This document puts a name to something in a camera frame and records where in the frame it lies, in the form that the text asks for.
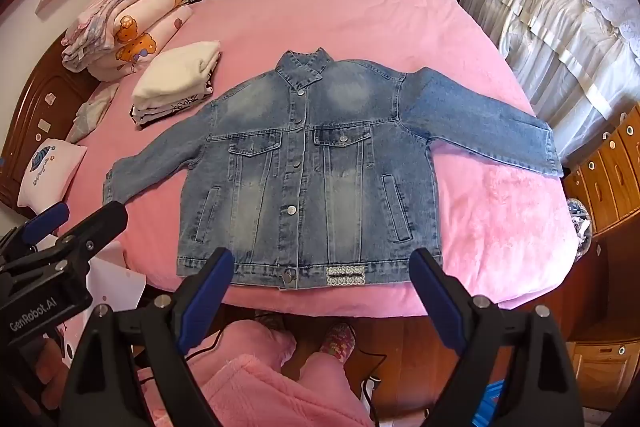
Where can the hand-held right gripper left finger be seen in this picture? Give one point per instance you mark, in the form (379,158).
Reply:
(205,299)

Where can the white pillow with blue print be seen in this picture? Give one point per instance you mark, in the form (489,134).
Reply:
(47,172)

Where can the folded bear-print quilts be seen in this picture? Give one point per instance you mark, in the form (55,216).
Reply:
(100,17)

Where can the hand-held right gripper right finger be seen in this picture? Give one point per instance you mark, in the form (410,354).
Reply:
(440,302)

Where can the low wooden cabinet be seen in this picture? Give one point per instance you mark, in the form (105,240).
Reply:
(607,367)

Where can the blue denim jacket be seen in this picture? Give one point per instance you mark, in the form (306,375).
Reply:
(325,167)

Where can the wooden headboard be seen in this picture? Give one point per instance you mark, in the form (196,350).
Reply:
(30,107)

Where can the pink fleece bed blanket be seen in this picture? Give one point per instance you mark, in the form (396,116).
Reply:
(375,17)

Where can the folded cream garment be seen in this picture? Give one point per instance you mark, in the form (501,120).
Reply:
(175,72)

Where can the wooden drawer cabinet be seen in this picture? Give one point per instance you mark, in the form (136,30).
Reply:
(610,177)

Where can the grey patterned cloth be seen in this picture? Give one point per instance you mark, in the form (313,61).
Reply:
(90,112)

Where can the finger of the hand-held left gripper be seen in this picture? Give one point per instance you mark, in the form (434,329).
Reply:
(45,219)
(97,227)

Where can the person's pink fleece robe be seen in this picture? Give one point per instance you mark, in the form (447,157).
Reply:
(260,387)

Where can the folded bear print quilt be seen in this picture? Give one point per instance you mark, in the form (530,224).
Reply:
(142,42)

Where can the blue white patterned object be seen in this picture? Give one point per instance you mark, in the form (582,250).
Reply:
(582,227)

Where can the pink patterned slipper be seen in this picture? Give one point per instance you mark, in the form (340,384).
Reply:
(270,322)
(340,342)

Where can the blue plastic object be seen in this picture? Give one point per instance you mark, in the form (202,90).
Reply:
(490,404)

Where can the folded black white printed garment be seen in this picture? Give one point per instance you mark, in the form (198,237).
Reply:
(170,109)

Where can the person's left hand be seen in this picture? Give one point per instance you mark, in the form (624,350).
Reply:
(50,359)

